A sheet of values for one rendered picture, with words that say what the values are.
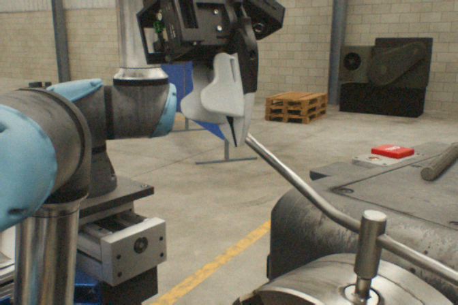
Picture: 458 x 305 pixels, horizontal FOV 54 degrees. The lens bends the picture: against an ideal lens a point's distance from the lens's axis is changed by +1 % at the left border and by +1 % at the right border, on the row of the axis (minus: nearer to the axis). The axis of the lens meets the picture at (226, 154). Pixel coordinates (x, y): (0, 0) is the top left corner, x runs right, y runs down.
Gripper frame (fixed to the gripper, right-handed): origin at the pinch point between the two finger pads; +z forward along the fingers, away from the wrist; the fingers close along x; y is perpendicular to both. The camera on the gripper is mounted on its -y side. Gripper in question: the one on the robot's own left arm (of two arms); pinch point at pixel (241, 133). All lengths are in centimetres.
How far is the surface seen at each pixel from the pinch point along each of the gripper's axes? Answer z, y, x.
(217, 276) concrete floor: 73, -131, -207
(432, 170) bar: 10.8, -39.3, -2.3
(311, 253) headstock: 17.6, -15.8, -9.4
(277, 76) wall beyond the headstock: -183, -803, -756
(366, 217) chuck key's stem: 10.1, -3.8, 9.9
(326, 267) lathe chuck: 16.4, -7.2, 0.8
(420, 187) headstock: 12.7, -34.9, -2.3
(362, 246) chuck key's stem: 12.8, -3.8, 8.9
